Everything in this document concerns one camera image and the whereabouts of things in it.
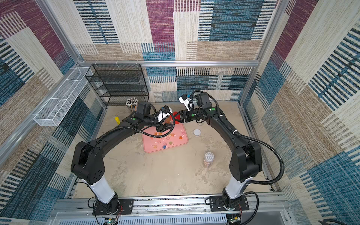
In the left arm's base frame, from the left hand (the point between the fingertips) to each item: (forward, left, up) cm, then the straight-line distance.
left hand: (171, 120), depth 84 cm
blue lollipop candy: (-7, +6, -19) cm, 21 cm away
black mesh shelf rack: (+37, +41, 0) cm, 56 cm away
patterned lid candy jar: (-20, -21, -8) cm, 30 cm away
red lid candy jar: (-1, +2, +2) cm, 2 cm away
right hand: (-2, -4, +4) cm, 6 cm away
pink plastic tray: (0, -3, -19) cm, 20 cm away
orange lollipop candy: (0, -5, -19) cm, 20 cm away
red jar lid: (-3, -4, +8) cm, 9 cm away
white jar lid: (+5, -17, -20) cm, 26 cm away
